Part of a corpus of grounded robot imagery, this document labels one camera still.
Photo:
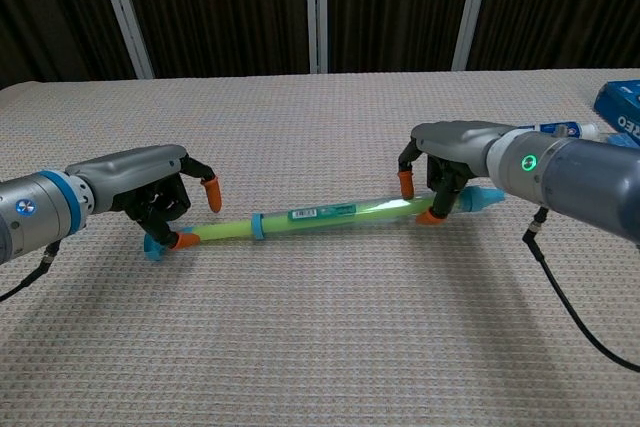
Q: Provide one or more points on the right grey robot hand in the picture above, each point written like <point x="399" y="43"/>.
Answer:
<point x="460" y="139"/>

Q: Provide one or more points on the green blue water pump toy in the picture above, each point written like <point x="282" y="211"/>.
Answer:
<point x="310" y="214"/>

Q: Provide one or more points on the beige woven tablecloth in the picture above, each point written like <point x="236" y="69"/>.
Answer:
<point x="320" y="322"/>

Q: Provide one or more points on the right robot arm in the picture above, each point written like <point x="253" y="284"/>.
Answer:
<point x="575" y="182"/>

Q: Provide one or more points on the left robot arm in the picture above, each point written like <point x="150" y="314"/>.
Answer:
<point x="30" y="217"/>

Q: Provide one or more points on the small light blue packet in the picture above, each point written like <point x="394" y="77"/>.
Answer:
<point x="620" y="140"/>

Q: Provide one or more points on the blue Oreo cookie box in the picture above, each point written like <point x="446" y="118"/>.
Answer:
<point x="620" y="102"/>

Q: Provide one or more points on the dark screen panel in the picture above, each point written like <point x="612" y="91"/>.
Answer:
<point x="50" y="12"/>
<point x="220" y="12"/>
<point x="565" y="7"/>
<point x="395" y="7"/>

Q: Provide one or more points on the white screen frame post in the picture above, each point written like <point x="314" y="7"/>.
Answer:
<point x="472" y="12"/>
<point x="125" y="12"/>
<point x="316" y="12"/>

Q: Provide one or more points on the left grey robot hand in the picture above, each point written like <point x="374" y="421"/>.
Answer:
<point x="135" y="167"/>

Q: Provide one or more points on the white blue toothpaste tube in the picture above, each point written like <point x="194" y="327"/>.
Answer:
<point x="575" y="129"/>

